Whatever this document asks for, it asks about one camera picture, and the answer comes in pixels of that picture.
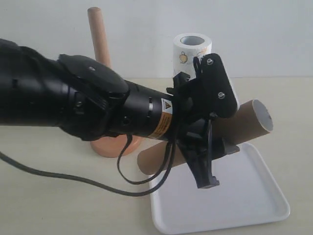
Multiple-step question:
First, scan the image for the brown cardboard tube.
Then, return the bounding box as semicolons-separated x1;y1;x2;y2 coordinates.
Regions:
137;99;273;175

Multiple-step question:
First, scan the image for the wooden paper towel holder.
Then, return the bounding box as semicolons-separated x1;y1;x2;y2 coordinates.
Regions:
88;7;127;158

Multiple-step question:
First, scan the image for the printed white paper towel roll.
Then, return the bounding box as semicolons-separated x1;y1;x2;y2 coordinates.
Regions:
172;33;240;111

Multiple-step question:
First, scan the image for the white rectangular plastic tray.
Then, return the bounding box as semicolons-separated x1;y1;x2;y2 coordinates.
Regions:
150;142;291;235

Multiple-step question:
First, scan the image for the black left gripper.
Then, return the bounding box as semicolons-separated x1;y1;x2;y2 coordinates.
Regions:
167;87;240;189

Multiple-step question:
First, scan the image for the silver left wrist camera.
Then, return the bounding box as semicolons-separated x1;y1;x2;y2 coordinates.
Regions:
193;53;239;118

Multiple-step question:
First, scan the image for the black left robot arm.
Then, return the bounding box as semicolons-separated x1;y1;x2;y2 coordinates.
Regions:
0;39;239;188

